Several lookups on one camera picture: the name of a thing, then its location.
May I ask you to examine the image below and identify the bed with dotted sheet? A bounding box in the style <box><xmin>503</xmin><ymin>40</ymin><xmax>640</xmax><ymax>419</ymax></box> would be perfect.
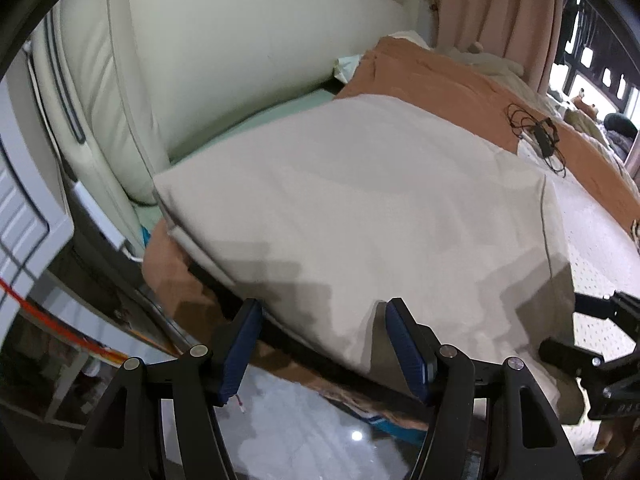
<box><xmin>130</xmin><ymin>85</ymin><xmax>640</xmax><ymax>461</ymax></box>

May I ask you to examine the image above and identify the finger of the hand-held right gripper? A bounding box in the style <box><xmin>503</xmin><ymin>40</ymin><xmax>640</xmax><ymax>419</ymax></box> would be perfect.
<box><xmin>574</xmin><ymin>290</ymin><xmax>640</xmax><ymax>328</ymax></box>
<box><xmin>539</xmin><ymin>338</ymin><xmax>608</xmax><ymax>378</ymax></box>

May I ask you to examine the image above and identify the cream padded headboard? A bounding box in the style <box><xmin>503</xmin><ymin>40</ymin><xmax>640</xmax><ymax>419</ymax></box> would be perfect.
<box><xmin>30</xmin><ymin>0</ymin><xmax>426</xmax><ymax>206</ymax></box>

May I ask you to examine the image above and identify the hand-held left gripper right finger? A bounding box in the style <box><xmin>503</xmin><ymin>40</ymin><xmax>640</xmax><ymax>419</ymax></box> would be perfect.
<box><xmin>384</xmin><ymin>297</ymin><xmax>586</xmax><ymax>480</ymax></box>

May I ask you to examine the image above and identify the cream jacket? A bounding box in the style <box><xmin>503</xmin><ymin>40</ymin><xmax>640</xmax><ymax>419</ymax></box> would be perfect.
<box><xmin>151</xmin><ymin>94</ymin><xmax>588</xmax><ymax>428</ymax></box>

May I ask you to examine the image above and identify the pink curtain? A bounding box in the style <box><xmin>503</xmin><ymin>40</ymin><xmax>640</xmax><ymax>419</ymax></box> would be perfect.
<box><xmin>425</xmin><ymin>0</ymin><xmax>566</xmax><ymax>96</ymax></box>

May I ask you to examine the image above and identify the orange bed blanket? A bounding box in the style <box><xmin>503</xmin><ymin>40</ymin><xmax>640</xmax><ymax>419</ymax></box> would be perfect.
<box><xmin>445</xmin><ymin>45</ymin><xmax>631</xmax><ymax>161</ymax></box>

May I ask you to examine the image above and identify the person's right hand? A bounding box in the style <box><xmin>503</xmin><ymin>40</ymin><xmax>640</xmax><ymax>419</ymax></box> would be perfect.
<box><xmin>594</xmin><ymin>410</ymin><xmax>640</xmax><ymax>456</ymax></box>

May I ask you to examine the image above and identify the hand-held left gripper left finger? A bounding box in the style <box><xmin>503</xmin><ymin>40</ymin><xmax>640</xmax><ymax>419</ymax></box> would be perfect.
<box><xmin>75</xmin><ymin>298</ymin><xmax>264</xmax><ymax>480</ymax></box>

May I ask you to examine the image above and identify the black charger with cable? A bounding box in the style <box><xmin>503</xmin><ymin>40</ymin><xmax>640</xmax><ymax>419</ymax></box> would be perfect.
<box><xmin>506</xmin><ymin>103</ymin><xmax>568</xmax><ymax>178</ymax></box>

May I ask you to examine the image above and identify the orange plush toy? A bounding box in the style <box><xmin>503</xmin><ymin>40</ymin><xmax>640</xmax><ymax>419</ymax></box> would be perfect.
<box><xmin>572</xmin><ymin>91</ymin><xmax>603</xmax><ymax>121</ymax></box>

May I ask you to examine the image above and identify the row of dark hanging clothes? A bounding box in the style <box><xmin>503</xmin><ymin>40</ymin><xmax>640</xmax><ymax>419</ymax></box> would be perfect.
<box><xmin>560</xmin><ymin>0</ymin><xmax>626</xmax><ymax>71</ymax></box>

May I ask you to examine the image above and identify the pale pillow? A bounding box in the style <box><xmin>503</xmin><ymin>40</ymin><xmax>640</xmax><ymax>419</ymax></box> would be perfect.
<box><xmin>334</xmin><ymin>54</ymin><xmax>363</xmax><ymax>83</ymax></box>

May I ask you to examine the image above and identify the white cabinet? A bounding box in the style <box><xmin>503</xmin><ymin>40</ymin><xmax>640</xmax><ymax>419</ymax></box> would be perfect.
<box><xmin>0</xmin><ymin>55</ymin><xmax>75</xmax><ymax>288</ymax></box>

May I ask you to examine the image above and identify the dark cloth bundle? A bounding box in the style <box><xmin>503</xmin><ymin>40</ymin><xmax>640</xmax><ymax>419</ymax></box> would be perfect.
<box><xmin>602</xmin><ymin>112</ymin><xmax>640</xmax><ymax>161</ymax></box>

